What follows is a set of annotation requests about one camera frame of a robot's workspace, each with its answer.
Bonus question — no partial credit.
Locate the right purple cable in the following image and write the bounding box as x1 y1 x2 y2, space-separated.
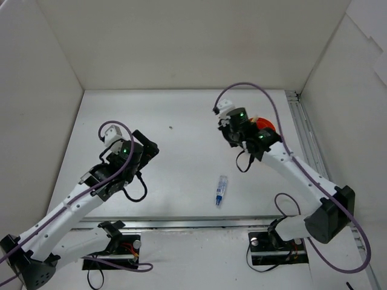
213 82 372 274

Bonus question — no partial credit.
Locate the orange round container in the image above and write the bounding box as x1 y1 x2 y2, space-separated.
249 117 276 131

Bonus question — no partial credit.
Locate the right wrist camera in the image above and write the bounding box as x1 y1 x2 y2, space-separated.
213 99 235 119

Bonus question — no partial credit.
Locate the purple cable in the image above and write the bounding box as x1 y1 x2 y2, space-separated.
0 120 154 286
213 82 372 274

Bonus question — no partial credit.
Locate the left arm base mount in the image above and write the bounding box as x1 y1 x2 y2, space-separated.
82 234 141 271

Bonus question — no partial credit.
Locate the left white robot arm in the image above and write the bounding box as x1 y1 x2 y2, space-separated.
1 129 159 289

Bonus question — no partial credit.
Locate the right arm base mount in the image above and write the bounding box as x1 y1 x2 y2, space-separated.
247 231 309 268

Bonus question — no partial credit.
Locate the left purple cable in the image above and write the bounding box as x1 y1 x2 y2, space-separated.
0 120 154 286

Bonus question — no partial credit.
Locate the aluminium rail frame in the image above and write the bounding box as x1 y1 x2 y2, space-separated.
45 89 379 290

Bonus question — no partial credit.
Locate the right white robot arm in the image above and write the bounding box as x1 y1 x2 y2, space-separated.
215 105 355 249

